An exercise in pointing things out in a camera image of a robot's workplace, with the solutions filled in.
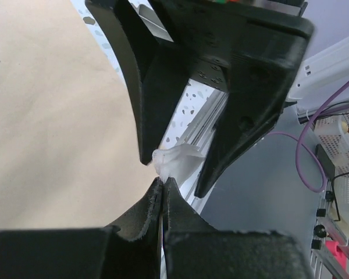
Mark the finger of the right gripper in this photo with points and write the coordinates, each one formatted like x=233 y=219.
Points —
x=154 y=72
x=259 y=80

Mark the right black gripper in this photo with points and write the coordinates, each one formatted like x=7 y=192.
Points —
x=206 y=33

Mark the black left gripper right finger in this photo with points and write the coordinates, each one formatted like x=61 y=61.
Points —
x=195 y=249

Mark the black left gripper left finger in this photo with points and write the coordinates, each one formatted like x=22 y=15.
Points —
x=75 y=250

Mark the white gauze pad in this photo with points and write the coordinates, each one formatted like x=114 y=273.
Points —
x=178 y=162

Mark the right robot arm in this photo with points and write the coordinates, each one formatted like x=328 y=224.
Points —
x=211 y=91

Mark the beige cloth mat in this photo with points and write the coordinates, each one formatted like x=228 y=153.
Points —
x=68 y=148

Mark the aluminium rail frame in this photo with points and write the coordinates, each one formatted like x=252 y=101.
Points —
x=198 y=130

